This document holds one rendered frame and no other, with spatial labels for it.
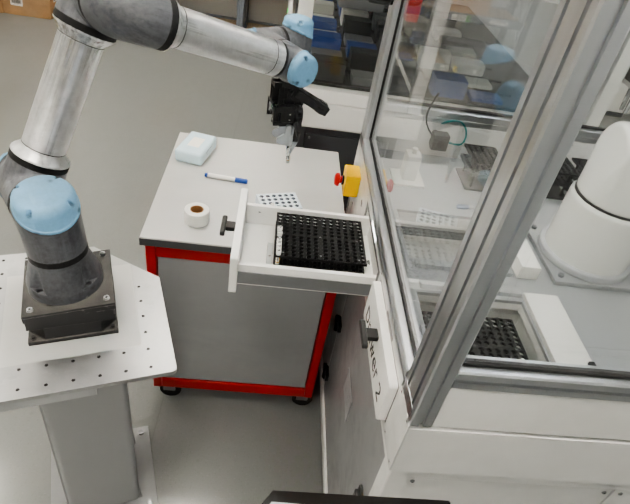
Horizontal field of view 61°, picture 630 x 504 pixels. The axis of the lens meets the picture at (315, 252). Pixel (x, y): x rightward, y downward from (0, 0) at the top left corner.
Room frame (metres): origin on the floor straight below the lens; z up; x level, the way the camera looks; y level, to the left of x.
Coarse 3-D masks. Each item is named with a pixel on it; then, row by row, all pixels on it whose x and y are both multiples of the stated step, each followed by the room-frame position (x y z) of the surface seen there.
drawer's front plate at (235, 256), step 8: (240, 200) 1.12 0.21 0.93; (240, 208) 1.09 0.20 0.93; (240, 216) 1.05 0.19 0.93; (240, 224) 1.02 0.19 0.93; (240, 232) 0.99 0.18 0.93; (240, 240) 0.96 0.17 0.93; (232, 248) 0.93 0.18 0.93; (240, 248) 0.98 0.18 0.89; (232, 256) 0.90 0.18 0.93; (240, 256) 1.02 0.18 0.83; (232, 264) 0.90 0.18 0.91; (232, 272) 0.90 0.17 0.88; (232, 280) 0.90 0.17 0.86; (232, 288) 0.90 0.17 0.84
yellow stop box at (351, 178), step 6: (348, 168) 1.42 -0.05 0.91; (354, 168) 1.42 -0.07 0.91; (348, 174) 1.38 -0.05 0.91; (354, 174) 1.39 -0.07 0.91; (360, 174) 1.40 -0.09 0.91; (342, 180) 1.39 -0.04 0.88; (348, 180) 1.37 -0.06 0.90; (354, 180) 1.38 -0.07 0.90; (360, 180) 1.38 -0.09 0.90; (342, 186) 1.40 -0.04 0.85; (348, 186) 1.37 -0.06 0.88; (354, 186) 1.38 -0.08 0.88; (342, 192) 1.38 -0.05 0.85; (348, 192) 1.37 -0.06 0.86; (354, 192) 1.38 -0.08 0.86
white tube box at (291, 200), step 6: (294, 192) 1.41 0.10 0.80; (258, 198) 1.34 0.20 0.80; (264, 198) 1.34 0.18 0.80; (270, 198) 1.35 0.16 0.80; (276, 198) 1.36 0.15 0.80; (282, 198) 1.36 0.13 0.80; (288, 198) 1.37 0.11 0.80; (294, 198) 1.38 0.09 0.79; (264, 204) 1.32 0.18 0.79; (276, 204) 1.32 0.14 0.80; (282, 204) 1.33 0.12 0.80; (288, 204) 1.34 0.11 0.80; (294, 204) 1.34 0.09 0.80; (300, 204) 1.35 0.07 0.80
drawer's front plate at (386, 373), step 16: (368, 304) 0.90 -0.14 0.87; (384, 304) 0.84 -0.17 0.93; (384, 320) 0.79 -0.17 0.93; (384, 336) 0.75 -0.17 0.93; (368, 352) 0.79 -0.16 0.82; (384, 352) 0.71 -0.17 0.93; (384, 368) 0.68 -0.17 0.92; (384, 384) 0.65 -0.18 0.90; (384, 400) 0.63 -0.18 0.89; (384, 416) 0.63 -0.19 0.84
